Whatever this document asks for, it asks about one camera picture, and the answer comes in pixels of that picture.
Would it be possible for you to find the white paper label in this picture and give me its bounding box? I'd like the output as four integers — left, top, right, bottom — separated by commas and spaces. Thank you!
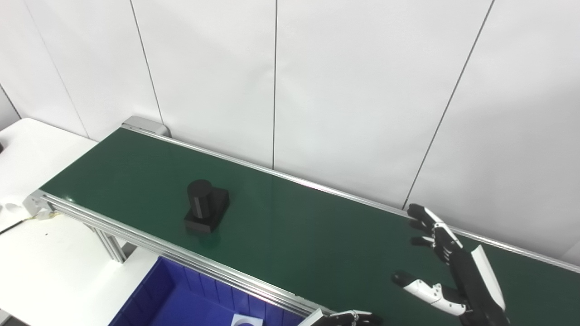
231, 313, 264, 326

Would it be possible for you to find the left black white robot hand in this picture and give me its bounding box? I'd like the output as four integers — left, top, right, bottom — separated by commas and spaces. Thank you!
297, 309, 384, 326

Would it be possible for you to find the green conveyor belt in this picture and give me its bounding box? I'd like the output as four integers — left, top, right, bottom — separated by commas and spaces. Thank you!
23, 115, 580, 326
40, 128, 580, 326

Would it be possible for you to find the black cylinder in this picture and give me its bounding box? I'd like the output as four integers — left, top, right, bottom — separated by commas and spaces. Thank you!
184, 179, 230, 235

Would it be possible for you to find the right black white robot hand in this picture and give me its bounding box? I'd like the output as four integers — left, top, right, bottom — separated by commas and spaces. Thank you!
392, 204, 511, 326

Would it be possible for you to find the blue plastic bin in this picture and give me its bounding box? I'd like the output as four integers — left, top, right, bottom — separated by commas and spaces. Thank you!
108, 256, 309, 326

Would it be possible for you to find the thin black cable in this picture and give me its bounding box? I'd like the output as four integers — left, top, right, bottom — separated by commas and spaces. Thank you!
0, 217, 33, 235

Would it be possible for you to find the aluminium conveyor leg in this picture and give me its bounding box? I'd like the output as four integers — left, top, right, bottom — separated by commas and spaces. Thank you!
87, 223, 128, 264

